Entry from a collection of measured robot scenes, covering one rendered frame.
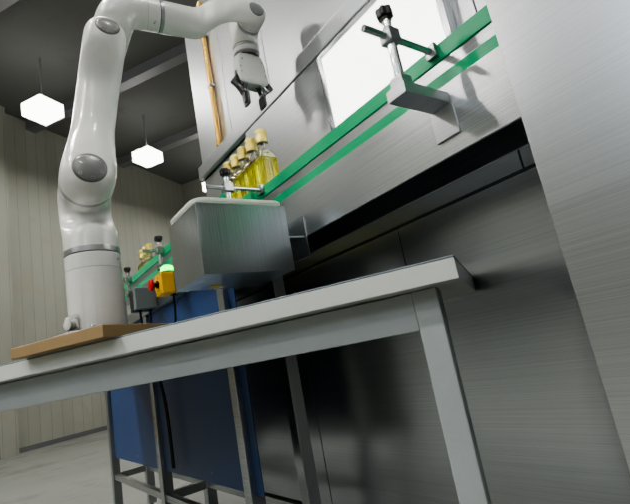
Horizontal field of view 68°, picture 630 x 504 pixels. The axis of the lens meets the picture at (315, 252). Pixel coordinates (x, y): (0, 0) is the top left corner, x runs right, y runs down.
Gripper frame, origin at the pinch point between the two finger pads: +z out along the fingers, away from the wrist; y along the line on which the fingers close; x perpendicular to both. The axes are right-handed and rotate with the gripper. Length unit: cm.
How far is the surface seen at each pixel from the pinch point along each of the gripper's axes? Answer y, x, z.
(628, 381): 23, 89, 86
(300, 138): -11.8, 3.9, 12.9
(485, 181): -14, 58, 50
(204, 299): 13, -26, 56
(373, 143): 7, 49, 40
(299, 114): -11.8, 5.7, 5.6
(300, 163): 4.5, 22.4, 31.7
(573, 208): 23, 89, 69
